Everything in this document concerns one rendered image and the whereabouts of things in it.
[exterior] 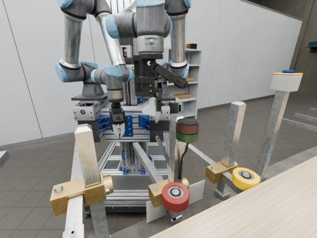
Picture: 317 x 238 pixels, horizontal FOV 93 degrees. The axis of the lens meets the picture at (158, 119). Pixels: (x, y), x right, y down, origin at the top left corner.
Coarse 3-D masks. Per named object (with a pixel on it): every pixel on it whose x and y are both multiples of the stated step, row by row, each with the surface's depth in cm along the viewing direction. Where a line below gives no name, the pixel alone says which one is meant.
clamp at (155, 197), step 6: (168, 180) 53; (186, 180) 53; (150, 186) 50; (162, 186) 50; (186, 186) 52; (150, 192) 49; (156, 192) 48; (150, 198) 50; (156, 198) 47; (156, 204) 48
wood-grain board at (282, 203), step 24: (312, 168) 54; (264, 192) 44; (288, 192) 44; (312, 192) 44; (192, 216) 37; (216, 216) 37; (240, 216) 37; (264, 216) 37; (288, 216) 37; (312, 216) 37
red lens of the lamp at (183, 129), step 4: (176, 120) 41; (176, 124) 40; (180, 124) 38; (176, 128) 40; (180, 128) 38; (184, 128) 38; (188, 128) 37; (192, 128) 37; (196, 128) 38; (180, 132) 39; (184, 132) 38; (188, 132) 38; (192, 132) 38; (196, 132) 38
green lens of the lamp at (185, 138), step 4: (176, 132) 40; (176, 136) 41; (180, 136) 39; (184, 136) 38; (188, 136) 38; (192, 136) 38; (196, 136) 39; (180, 140) 39; (184, 140) 39; (188, 140) 38; (192, 140) 39; (196, 140) 40
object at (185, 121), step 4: (180, 120) 40; (184, 120) 40; (188, 120) 40; (192, 120) 40; (196, 120) 40; (184, 124) 38; (188, 124) 38; (192, 124) 38; (196, 124) 38; (176, 140) 44; (184, 152) 43; (180, 164) 47; (180, 168) 48; (180, 172) 48; (180, 176) 49
